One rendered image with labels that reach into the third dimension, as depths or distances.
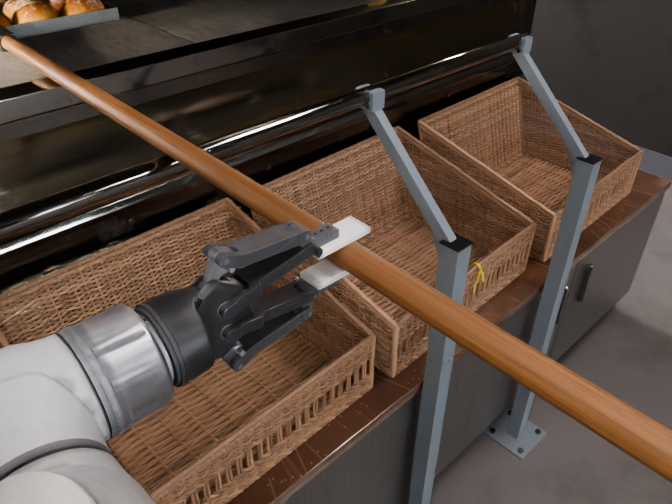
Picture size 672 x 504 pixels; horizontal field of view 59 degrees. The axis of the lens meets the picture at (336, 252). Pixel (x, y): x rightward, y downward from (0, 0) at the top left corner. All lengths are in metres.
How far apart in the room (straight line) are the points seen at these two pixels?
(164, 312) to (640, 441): 0.35
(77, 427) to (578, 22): 3.54
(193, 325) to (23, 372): 0.12
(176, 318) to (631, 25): 3.32
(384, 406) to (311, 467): 0.20
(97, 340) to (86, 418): 0.06
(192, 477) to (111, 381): 0.58
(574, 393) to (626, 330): 2.05
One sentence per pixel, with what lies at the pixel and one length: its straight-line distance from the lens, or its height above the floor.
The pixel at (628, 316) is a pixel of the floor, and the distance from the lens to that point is 2.58.
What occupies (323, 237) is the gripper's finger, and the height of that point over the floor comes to 1.23.
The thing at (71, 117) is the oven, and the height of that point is 1.12.
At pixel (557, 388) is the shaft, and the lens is 0.48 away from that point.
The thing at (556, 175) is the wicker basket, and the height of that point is 0.59.
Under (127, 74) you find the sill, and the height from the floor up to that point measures 1.17.
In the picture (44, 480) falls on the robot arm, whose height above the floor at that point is 1.27.
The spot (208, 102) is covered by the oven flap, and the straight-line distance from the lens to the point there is 1.34.
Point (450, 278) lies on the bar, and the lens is 1.08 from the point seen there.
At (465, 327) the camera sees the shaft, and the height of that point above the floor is 1.21.
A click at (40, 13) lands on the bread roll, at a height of 1.22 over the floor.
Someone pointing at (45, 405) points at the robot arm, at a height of 1.24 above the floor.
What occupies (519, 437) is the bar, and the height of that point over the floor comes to 0.01.
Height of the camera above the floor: 1.54
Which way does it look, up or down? 35 degrees down
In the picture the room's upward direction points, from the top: straight up
